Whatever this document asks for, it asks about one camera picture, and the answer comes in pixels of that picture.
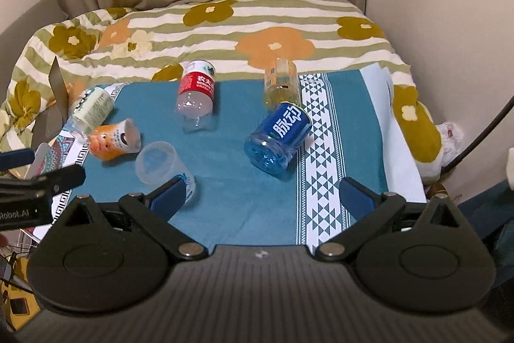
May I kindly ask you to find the red label clear cup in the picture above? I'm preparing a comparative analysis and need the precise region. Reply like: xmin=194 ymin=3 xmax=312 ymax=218
xmin=176 ymin=60 xmax=215 ymax=131

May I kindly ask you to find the yellow orange label cup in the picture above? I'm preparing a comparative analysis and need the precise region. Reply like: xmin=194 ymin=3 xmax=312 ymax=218
xmin=264 ymin=58 xmax=301 ymax=111

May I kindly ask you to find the white sheet under cloth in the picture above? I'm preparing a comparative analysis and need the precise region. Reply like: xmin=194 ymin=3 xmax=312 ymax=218
xmin=360 ymin=63 xmax=427 ymax=204

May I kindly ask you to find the teal patterned cloth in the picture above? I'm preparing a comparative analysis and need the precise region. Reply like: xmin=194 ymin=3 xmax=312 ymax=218
xmin=65 ymin=68 xmax=389 ymax=252

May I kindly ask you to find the grey headboard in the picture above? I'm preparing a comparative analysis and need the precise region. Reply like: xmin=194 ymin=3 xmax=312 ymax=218
xmin=0 ymin=0 xmax=69 ymax=102

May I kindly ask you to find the floral striped quilt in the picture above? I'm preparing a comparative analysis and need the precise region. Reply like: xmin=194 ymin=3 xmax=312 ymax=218
xmin=1 ymin=0 xmax=443 ymax=184

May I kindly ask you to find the black cable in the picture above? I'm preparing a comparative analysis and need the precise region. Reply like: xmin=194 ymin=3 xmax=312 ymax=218
xmin=441 ymin=95 xmax=514 ymax=175

